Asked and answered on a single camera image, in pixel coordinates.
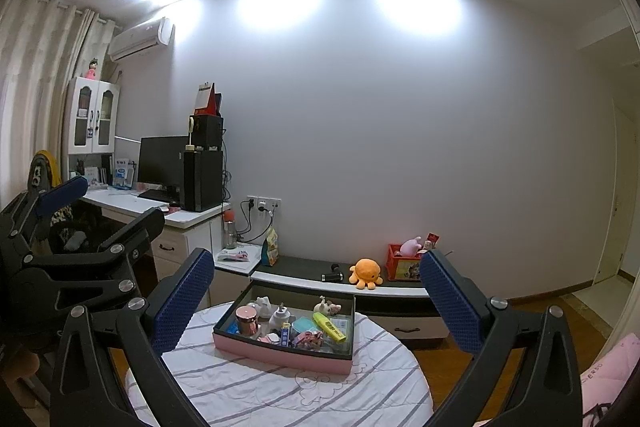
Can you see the cream curtain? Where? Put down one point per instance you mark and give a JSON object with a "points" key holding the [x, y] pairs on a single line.
{"points": [[30, 82]]}

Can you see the clear bottle orange cap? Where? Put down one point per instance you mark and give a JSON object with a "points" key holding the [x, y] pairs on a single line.
{"points": [[229, 232]]}

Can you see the white hutch cabinet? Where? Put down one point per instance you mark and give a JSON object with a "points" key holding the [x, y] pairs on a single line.
{"points": [[92, 117]]}

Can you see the small cream handheld fan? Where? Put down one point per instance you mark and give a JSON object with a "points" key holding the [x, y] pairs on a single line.
{"points": [[190, 147]]}

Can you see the red desk calendar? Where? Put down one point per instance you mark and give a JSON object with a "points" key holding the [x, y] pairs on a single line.
{"points": [[207, 102]]}

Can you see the black computer monitor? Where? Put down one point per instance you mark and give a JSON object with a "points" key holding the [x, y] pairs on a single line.
{"points": [[160, 162]]}

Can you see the white striped quilt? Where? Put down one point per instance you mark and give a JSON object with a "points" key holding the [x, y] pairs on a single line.
{"points": [[300, 397]]}

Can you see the small pink doll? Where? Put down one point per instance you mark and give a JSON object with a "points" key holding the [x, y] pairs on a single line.
{"points": [[91, 71]]}

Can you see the orange octopus plush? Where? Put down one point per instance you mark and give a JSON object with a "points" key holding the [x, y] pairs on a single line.
{"points": [[367, 272]]}

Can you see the pink pig plush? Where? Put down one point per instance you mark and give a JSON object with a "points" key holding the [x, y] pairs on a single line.
{"points": [[325, 307]]}

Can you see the black speaker box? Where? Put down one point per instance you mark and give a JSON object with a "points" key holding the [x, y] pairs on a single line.
{"points": [[207, 132]]}

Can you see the pink plush toy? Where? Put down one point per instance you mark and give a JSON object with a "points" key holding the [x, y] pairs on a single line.
{"points": [[412, 246]]}

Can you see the black keyboard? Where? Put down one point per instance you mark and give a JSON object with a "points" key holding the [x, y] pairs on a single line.
{"points": [[155, 195]]}

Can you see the red card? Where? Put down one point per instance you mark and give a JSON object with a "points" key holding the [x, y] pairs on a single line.
{"points": [[433, 241]]}

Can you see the white round cat toy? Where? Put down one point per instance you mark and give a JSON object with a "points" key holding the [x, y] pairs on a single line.
{"points": [[262, 307]]}

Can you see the cream room door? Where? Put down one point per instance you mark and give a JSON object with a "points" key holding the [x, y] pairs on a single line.
{"points": [[617, 207]]}

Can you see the rose gold canister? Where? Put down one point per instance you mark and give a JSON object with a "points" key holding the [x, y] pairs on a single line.
{"points": [[246, 322]]}

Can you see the yellow tube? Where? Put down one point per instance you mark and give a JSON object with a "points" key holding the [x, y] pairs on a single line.
{"points": [[330, 328]]}

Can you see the yellow black patterned garment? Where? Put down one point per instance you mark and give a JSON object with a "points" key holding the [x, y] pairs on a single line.
{"points": [[47, 162]]}

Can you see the blue glitter carton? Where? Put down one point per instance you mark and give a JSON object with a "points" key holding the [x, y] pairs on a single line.
{"points": [[285, 336]]}

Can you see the pink box with black rim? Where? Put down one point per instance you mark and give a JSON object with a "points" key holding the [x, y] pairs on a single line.
{"points": [[280, 354]]}

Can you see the pink pillow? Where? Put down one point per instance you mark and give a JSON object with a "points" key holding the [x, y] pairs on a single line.
{"points": [[610, 372]]}

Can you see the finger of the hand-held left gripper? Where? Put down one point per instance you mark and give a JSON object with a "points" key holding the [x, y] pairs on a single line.
{"points": [[60, 197], [135, 229]]}

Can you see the black computer tower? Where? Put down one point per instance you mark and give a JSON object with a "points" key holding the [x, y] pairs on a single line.
{"points": [[202, 182]]}

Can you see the pink black flat item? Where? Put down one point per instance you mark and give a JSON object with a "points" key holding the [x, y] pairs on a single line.
{"points": [[235, 255]]}

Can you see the white desk with drawers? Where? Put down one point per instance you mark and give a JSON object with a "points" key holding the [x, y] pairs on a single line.
{"points": [[195, 232]]}

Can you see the teal plastic container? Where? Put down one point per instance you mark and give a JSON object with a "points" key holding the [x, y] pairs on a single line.
{"points": [[302, 326]]}

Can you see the red printed storage box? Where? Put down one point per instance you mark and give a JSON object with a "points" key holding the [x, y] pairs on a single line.
{"points": [[405, 269]]}

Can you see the white wall outlet strip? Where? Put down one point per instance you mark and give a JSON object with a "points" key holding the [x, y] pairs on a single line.
{"points": [[265, 203]]}

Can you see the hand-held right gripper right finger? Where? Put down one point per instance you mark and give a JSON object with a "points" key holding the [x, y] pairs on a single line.
{"points": [[452, 302]]}

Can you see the white air conditioner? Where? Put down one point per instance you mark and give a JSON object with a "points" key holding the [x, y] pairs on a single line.
{"points": [[140, 39]]}

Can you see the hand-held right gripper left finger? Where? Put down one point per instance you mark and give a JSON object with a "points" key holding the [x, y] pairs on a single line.
{"points": [[182, 302]]}

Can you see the blue white carton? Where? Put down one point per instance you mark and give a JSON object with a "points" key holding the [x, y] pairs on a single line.
{"points": [[124, 172]]}

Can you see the white pump bottle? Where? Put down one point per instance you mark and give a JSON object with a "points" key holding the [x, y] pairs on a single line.
{"points": [[279, 319]]}

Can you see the yellow blue snack bag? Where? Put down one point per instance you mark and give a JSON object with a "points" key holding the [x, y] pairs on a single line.
{"points": [[270, 249]]}

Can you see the white nightstand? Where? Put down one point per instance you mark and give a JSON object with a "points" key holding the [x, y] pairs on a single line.
{"points": [[252, 264]]}

